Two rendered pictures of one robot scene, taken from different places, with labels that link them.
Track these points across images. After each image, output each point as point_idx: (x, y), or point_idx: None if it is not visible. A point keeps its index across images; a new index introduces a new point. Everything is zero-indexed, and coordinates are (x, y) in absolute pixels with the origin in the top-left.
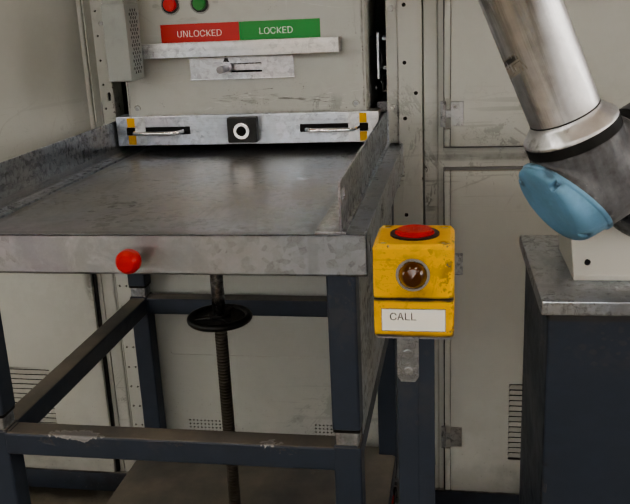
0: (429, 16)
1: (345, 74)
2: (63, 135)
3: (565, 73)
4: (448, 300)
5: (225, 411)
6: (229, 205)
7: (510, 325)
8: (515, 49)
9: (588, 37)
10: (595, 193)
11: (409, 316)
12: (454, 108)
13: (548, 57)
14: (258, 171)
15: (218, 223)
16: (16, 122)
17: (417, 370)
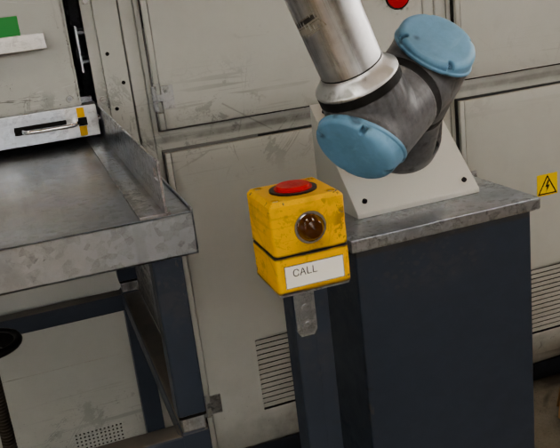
0: (124, 6)
1: (53, 71)
2: None
3: (358, 26)
4: (343, 244)
5: (9, 445)
6: (6, 215)
7: (247, 286)
8: (314, 8)
9: (271, 13)
10: (396, 132)
11: (311, 268)
12: (164, 92)
13: (344, 12)
14: None
15: (17, 233)
16: None
17: (316, 322)
